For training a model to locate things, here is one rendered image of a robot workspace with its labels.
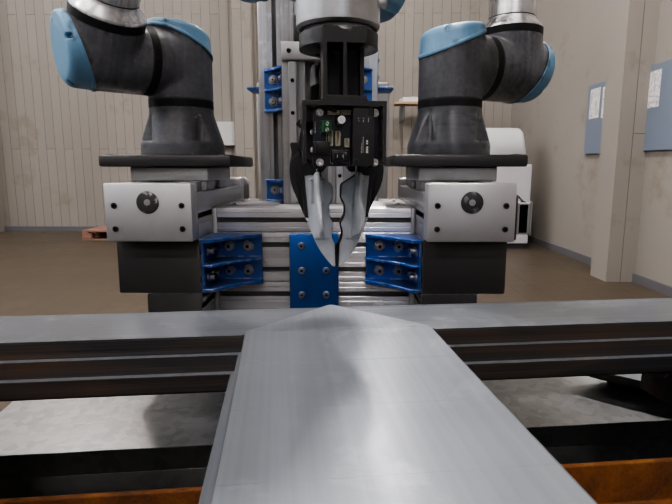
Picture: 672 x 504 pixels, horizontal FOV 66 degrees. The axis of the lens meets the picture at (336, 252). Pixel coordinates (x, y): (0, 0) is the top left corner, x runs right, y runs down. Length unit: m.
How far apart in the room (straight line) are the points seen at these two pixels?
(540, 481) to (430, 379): 0.13
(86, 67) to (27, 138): 8.75
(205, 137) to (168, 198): 0.19
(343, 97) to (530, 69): 0.66
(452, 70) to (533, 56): 0.18
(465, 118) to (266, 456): 0.75
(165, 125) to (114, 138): 8.07
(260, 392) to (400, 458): 0.12
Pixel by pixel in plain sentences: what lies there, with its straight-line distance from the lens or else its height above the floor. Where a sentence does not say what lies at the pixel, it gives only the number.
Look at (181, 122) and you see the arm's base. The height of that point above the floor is 1.09.
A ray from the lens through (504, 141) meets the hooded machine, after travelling 6.98.
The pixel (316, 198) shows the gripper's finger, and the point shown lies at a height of 0.99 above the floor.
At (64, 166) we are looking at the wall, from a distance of 9.39.
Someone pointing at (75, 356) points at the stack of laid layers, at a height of 0.85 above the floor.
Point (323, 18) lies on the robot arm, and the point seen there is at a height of 1.14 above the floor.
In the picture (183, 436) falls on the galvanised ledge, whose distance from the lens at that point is 0.73.
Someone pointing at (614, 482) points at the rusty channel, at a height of 0.70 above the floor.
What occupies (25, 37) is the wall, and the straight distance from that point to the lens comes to 9.80.
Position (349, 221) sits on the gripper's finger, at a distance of 0.51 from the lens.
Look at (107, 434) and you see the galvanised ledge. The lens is 0.76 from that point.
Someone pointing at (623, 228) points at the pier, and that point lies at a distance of 5.26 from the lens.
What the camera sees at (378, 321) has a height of 0.86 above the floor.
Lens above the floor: 1.02
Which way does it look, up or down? 9 degrees down
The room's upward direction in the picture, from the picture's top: straight up
